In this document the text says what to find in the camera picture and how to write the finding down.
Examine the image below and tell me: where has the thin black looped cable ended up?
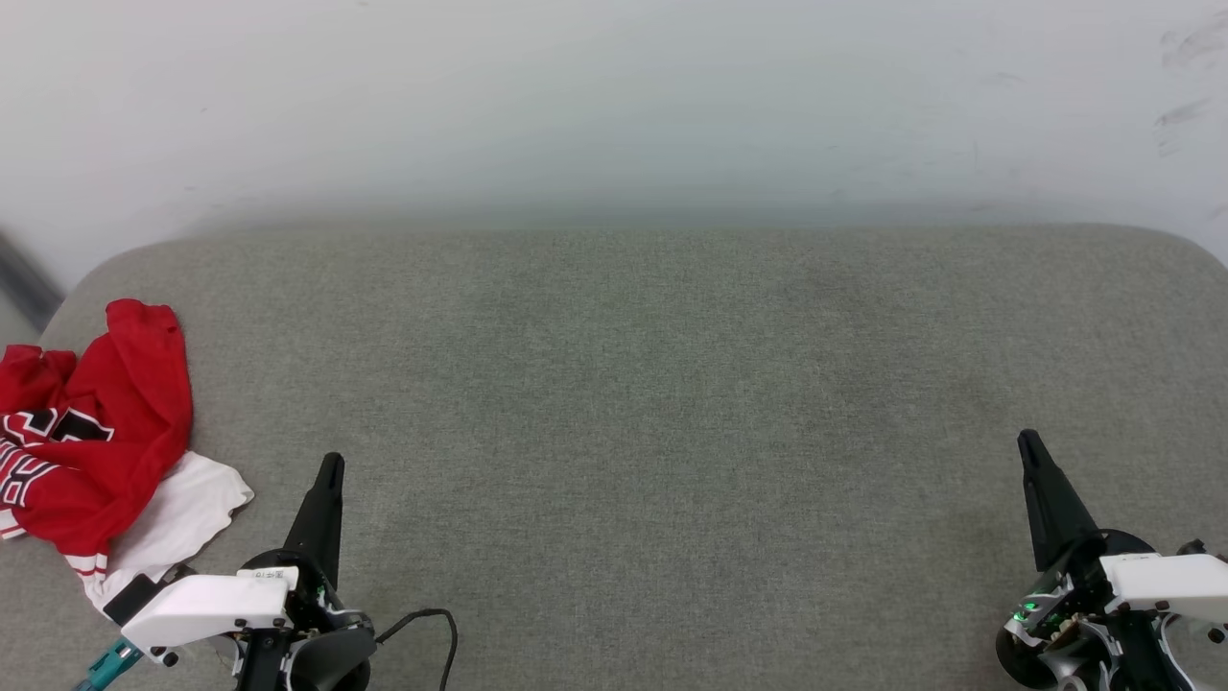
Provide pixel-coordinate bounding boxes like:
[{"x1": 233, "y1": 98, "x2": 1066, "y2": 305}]
[{"x1": 374, "y1": 608, "x2": 459, "y2": 691}]

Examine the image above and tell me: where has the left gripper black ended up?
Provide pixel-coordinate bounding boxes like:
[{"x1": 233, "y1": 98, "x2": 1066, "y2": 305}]
[{"x1": 235, "y1": 453, "x2": 377, "y2": 691}]

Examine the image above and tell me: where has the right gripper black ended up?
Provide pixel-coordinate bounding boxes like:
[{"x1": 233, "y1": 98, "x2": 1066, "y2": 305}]
[{"x1": 995, "y1": 429, "x2": 1228, "y2": 691}]

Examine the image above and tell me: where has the red white Bulls jersey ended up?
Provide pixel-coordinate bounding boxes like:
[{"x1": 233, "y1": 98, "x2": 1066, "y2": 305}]
[{"x1": 0, "y1": 298, "x2": 255, "y2": 615}]

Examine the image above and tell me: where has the grey fabric sofa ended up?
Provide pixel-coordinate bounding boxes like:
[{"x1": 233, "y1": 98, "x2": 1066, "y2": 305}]
[{"x1": 0, "y1": 223, "x2": 1228, "y2": 691}]

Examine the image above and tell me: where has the teal cable connector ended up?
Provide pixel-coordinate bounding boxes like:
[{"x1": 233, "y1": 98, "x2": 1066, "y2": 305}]
[{"x1": 72, "y1": 638, "x2": 143, "y2": 691}]

